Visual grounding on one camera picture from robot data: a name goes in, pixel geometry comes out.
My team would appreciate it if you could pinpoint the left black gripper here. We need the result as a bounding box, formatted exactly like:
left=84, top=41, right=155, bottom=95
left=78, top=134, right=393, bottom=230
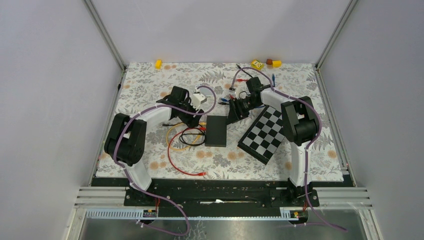
left=179, top=96, right=204, bottom=128

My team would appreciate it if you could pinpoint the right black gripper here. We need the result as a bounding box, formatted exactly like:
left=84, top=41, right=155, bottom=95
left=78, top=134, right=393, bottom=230
left=226, top=96, right=261, bottom=126

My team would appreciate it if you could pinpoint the blue ethernet cable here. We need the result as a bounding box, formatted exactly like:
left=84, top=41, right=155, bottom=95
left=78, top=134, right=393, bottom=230
left=220, top=73, right=277, bottom=110

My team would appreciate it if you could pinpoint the black ethernet cable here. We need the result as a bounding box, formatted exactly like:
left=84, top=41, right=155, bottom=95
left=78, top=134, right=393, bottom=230
left=217, top=63, right=253, bottom=107

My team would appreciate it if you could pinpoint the black router box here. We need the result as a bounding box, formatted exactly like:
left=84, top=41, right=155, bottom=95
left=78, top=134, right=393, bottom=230
left=205, top=115, right=227, bottom=148

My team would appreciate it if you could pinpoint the white network switch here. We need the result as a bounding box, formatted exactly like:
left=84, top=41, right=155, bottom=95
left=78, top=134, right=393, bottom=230
left=197, top=86, right=214, bottom=97

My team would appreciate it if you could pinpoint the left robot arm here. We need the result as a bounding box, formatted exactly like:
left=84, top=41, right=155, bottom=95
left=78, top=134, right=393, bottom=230
left=103, top=86, right=207, bottom=206

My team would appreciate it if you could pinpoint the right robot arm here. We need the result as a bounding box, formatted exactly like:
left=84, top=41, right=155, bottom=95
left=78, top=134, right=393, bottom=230
left=227, top=77, right=322, bottom=206

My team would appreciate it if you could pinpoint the checkered chess board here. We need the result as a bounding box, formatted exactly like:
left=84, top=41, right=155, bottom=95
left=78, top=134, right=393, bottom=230
left=237, top=106, right=285, bottom=165

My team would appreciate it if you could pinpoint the yellow patterned cube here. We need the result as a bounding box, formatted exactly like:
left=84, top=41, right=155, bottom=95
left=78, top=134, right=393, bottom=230
left=250, top=59, right=265, bottom=71

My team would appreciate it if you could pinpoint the yellow block right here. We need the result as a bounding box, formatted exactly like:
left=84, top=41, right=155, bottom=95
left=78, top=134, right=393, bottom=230
left=271, top=60, right=282, bottom=68

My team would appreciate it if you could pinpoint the yellow block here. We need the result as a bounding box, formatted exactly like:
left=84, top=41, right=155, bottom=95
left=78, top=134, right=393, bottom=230
left=154, top=59, right=163, bottom=70
left=271, top=60, right=282, bottom=68

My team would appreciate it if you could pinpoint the yellow block left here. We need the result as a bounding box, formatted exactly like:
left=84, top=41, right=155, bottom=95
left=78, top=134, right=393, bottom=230
left=154, top=59, right=163, bottom=70

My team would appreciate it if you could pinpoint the yellow ethernet cable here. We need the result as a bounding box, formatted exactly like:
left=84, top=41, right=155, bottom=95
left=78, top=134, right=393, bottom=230
left=165, top=121, right=207, bottom=152

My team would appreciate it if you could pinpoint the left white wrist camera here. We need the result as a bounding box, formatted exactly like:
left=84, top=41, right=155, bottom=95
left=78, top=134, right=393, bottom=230
left=190, top=92, right=207, bottom=110

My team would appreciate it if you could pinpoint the black looped cable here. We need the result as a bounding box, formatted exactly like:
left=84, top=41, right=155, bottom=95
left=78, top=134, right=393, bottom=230
left=162, top=123, right=207, bottom=148

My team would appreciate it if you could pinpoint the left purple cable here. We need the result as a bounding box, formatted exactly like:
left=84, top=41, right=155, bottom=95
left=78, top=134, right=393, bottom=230
left=113, top=85, right=218, bottom=237

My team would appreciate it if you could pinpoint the purple cable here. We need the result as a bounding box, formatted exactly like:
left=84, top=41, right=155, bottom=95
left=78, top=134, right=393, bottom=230
left=230, top=67, right=349, bottom=233
left=113, top=85, right=218, bottom=237

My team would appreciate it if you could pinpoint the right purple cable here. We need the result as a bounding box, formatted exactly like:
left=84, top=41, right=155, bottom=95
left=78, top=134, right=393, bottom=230
left=230, top=67, right=349, bottom=233

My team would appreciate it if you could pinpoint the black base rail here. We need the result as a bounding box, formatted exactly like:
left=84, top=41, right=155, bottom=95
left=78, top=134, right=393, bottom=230
left=91, top=178, right=354, bottom=219

